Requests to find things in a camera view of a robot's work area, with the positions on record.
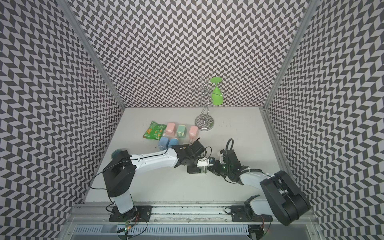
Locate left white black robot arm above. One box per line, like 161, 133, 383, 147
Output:
102, 140, 210, 214

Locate sage green pencil sharpener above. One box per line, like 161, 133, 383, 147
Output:
201, 166, 208, 174

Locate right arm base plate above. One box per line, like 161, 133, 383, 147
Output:
230, 206, 273, 223

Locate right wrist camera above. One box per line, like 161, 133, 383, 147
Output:
218, 150, 225, 164

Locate blue pencil sharpener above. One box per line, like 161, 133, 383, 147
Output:
168, 138, 180, 148
158, 137, 170, 151

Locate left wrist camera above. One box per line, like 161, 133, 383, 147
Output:
197, 158, 216, 168

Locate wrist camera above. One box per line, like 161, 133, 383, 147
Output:
197, 158, 216, 168
218, 150, 225, 164

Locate green plastic wine glass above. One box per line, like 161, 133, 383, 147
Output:
210, 77, 224, 106

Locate aluminium front rail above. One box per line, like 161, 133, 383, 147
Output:
63, 202, 244, 227

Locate teal ceramic cup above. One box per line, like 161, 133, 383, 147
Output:
111, 149, 124, 159

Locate mint green pencil sharpener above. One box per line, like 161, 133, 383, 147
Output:
176, 125, 187, 139

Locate metal wire cup rack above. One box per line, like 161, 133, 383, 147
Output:
188, 77, 215, 132

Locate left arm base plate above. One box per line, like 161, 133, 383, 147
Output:
109, 206, 153, 223

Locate green snack bag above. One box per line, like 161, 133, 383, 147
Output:
143, 121, 167, 141

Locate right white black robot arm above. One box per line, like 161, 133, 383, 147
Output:
208, 150, 311, 226

